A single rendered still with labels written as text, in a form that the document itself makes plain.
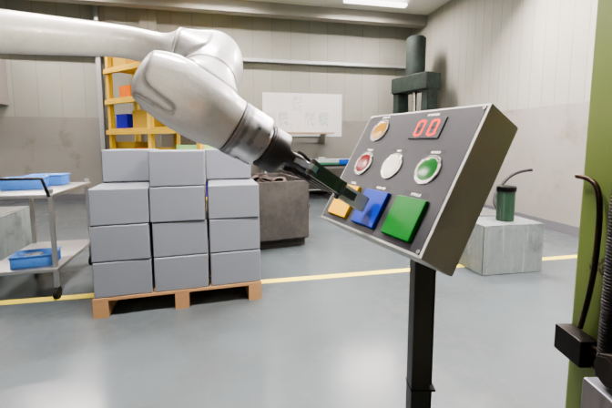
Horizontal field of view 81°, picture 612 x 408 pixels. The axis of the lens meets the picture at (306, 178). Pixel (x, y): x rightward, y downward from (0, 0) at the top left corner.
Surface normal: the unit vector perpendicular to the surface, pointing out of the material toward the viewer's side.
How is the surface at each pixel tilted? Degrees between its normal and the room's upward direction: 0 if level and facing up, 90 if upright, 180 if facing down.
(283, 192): 90
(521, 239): 90
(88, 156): 90
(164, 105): 118
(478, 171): 90
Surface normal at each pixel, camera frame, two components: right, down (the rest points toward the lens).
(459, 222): 0.41, 0.09
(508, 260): 0.19, 0.10
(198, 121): 0.11, 0.58
